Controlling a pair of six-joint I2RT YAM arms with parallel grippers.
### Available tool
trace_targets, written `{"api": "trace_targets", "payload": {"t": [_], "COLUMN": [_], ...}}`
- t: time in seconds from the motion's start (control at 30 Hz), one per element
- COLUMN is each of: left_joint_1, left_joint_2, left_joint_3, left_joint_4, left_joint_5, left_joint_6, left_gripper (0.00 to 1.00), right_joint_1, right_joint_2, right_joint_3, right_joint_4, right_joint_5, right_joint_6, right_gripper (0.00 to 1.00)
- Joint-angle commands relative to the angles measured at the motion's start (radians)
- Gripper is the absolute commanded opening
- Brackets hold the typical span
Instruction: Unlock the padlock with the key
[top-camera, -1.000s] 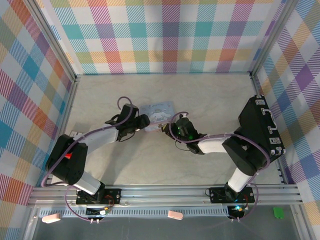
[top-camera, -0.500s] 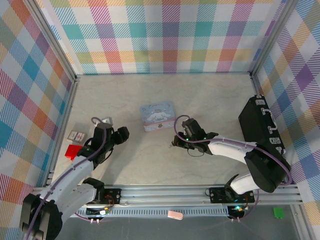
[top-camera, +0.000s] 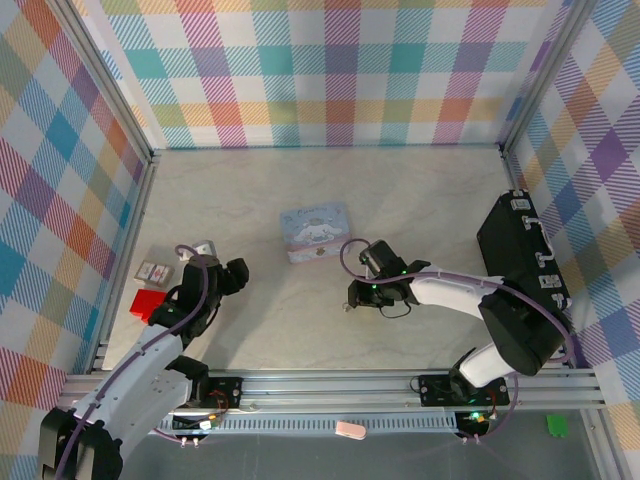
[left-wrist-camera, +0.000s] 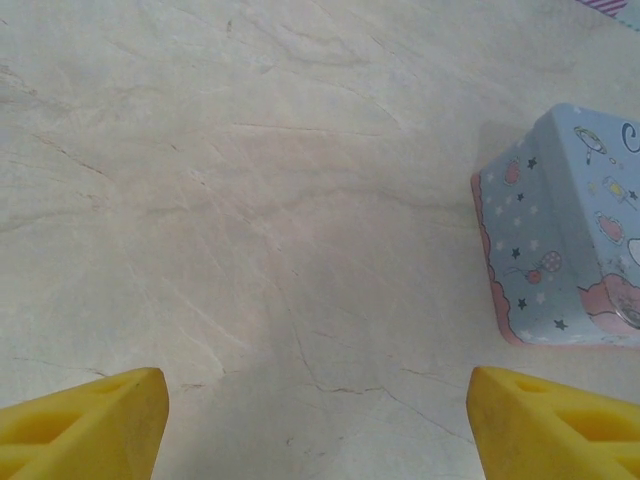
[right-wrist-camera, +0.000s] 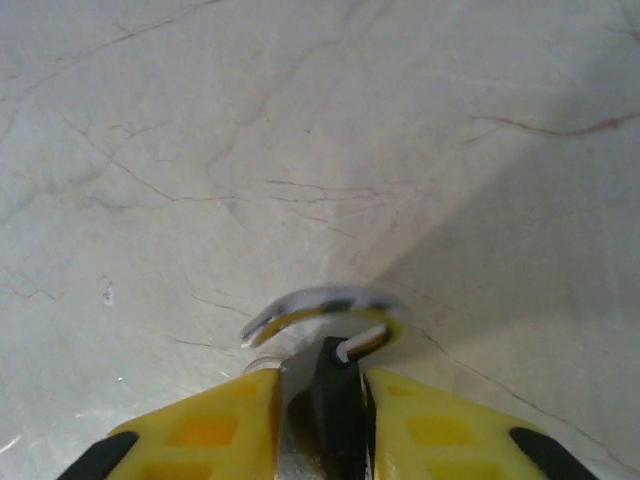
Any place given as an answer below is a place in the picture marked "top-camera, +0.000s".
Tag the black carrying case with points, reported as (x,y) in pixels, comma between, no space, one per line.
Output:
(515,245)

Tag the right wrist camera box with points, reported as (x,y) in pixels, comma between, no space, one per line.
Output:
(380,255)

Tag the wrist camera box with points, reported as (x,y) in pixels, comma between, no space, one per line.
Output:
(380,255)
(204,248)

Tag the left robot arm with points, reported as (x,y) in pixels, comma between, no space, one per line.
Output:
(125,370)

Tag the aluminium side rail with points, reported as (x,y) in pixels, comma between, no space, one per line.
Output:
(137,220)
(512,172)

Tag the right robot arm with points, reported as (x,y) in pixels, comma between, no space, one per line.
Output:
(515,325)

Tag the aluminium frame post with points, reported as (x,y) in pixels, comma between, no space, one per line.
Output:
(106,75)
(544,75)

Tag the small black electronics board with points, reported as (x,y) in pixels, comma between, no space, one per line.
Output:
(197,424)
(475,422)

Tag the pink oblong eraser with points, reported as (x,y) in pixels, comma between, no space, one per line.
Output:
(351,430)

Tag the small patterned card box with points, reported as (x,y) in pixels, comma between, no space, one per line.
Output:
(155,272)

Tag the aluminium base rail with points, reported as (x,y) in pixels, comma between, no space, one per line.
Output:
(325,390)

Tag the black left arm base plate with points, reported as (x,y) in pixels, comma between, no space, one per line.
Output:
(225,392)

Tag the red block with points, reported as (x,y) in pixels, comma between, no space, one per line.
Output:
(147,302)

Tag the blue cartoon tin box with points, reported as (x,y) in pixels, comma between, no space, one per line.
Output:
(315,225)

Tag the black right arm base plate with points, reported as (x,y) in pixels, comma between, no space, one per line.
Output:
(435,390)

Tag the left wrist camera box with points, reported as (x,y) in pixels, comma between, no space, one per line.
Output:
(204,248)

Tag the green plastic piece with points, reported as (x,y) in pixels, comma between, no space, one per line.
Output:
(556,426)

